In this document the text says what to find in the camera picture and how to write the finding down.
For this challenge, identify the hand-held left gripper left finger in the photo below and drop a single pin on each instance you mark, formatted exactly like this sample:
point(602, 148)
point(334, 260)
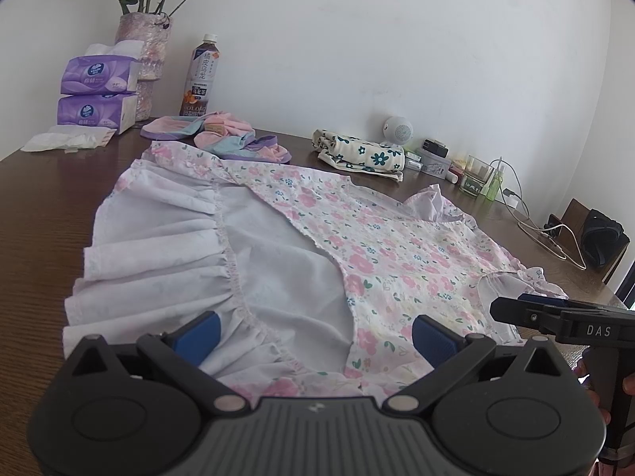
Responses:
point(198, 339)

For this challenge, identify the folded cream teal-flower cloth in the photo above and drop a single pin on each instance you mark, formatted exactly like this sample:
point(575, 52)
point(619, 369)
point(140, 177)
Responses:
point(362, 156)

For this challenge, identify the black phone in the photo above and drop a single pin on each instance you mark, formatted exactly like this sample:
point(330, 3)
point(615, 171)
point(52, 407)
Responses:
point(556, 228)

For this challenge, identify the red white tube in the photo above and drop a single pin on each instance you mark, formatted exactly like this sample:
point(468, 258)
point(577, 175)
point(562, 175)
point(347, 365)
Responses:
point(454, 175)

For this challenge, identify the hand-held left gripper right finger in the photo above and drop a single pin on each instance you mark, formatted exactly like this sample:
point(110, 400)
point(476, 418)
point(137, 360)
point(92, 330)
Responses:
point(434, 342)

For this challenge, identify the green spray bottle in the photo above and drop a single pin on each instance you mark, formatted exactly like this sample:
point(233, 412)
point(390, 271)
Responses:
point(495, 186)

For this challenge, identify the black charger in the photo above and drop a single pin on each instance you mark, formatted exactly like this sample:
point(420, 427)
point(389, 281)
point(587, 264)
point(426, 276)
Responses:
point(435, 147)

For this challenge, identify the black door frame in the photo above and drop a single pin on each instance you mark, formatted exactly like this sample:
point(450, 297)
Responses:
point(629, 290)

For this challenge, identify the person's right hand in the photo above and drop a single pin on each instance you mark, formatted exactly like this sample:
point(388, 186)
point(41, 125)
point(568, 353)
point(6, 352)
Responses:
point(593, 396)

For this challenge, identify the wooden chair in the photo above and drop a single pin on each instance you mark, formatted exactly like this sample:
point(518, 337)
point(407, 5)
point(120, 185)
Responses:
point(570, 213)

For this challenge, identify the small white round fan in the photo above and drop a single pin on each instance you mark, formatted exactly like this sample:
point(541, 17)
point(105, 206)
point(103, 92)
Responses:
point(398, 130)

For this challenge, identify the green white small box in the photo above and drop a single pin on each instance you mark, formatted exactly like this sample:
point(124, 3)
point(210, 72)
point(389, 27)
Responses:
point(412, 161)

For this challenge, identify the loose white tissue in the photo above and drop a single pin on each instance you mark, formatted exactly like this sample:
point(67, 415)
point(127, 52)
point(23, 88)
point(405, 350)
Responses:
point(64, 139)

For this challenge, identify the tea drink bottle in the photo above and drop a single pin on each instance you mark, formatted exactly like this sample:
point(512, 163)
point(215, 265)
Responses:
point(201, 79)

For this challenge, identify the white power strip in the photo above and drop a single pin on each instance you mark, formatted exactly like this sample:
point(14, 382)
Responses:
point(516, 203)

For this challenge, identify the black bag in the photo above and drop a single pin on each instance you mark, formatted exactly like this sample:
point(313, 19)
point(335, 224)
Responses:
point(603, 238)

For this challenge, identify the purple tissue pack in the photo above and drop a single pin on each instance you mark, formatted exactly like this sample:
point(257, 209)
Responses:
point(89, 111)
point(94, 74)

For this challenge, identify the pink floral dress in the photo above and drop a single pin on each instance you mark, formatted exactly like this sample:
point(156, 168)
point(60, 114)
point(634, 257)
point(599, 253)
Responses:
point(387, 238)

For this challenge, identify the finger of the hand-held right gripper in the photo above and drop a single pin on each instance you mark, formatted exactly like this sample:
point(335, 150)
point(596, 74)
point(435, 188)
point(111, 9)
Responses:
point(521, 317)
point(543, 298)

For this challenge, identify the pastel pink purple garment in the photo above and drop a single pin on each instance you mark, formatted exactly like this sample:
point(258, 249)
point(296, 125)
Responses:
point(243, 146)
point(168, 128)

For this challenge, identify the clear drinking glass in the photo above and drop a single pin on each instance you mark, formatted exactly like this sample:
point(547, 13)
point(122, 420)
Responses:
point(478, 178)

